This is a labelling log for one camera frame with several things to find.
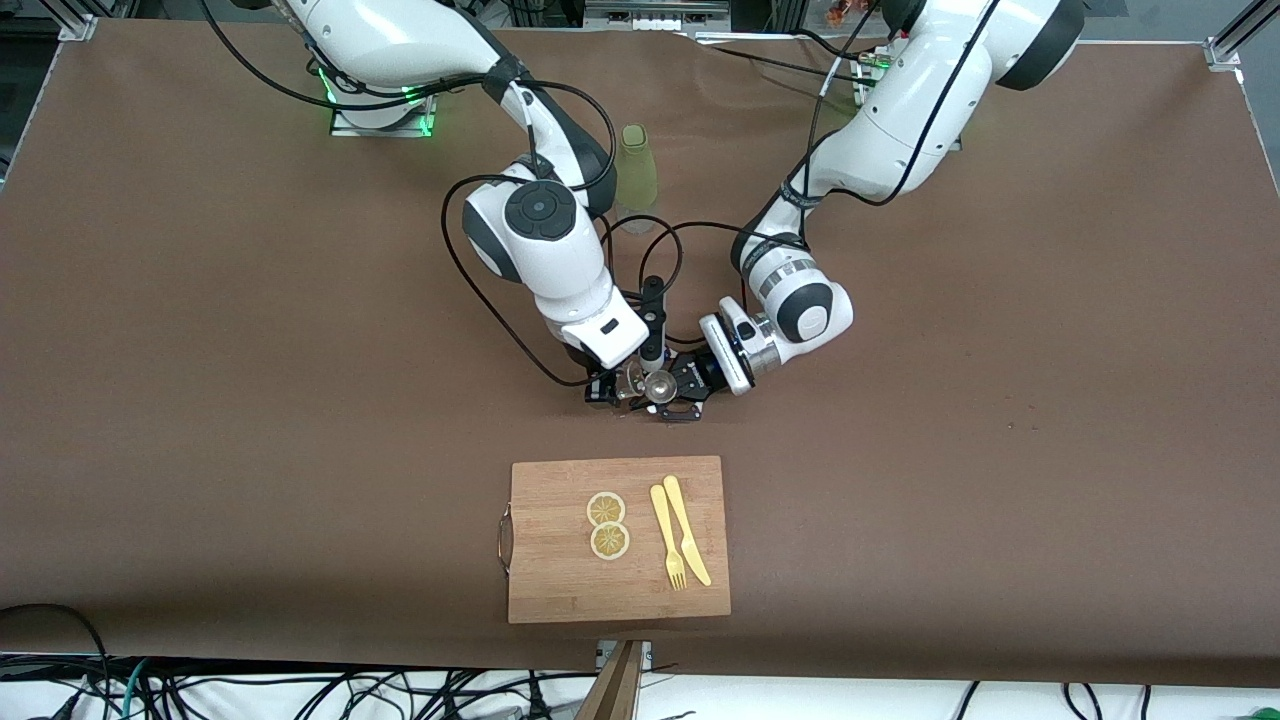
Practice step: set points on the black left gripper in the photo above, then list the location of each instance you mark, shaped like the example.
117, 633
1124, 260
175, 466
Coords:
693, 377

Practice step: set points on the steel shaker cup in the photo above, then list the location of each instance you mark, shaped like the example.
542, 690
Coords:
660, 385

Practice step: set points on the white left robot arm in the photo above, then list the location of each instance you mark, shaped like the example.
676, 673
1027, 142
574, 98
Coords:
900, 110

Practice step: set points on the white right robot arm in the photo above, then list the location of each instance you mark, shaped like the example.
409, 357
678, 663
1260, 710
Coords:
545, 260

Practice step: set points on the lemon slice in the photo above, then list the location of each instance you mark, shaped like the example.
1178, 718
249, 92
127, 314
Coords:
610, 542
606, 508

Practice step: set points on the green bottle with clear base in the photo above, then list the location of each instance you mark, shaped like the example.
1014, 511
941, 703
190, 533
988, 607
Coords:
640, 170

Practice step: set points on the yellow plastic fork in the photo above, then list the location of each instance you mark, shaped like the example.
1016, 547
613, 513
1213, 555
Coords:
662, 520

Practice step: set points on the yellow plastic knife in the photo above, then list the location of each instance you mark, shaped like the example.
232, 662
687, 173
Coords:
685, 530

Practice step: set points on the wooden cutting board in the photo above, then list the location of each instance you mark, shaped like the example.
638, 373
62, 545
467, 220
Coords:
560, 580

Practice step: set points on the white power strip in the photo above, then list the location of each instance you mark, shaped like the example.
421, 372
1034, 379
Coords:
655, 22

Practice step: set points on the brown table cover sheet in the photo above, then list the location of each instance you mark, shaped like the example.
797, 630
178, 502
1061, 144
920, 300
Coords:
1000, 350

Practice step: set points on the small aluminium bracket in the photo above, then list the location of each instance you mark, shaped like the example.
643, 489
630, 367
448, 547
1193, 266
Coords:
646, 652

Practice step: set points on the wooden post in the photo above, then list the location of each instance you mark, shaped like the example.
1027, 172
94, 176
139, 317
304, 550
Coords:
620, 690

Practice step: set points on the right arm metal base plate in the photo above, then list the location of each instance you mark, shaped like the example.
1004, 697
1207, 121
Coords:
380, 130

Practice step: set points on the aluminium corner post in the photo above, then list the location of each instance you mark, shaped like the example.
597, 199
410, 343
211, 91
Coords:
1225, 52
77, 25

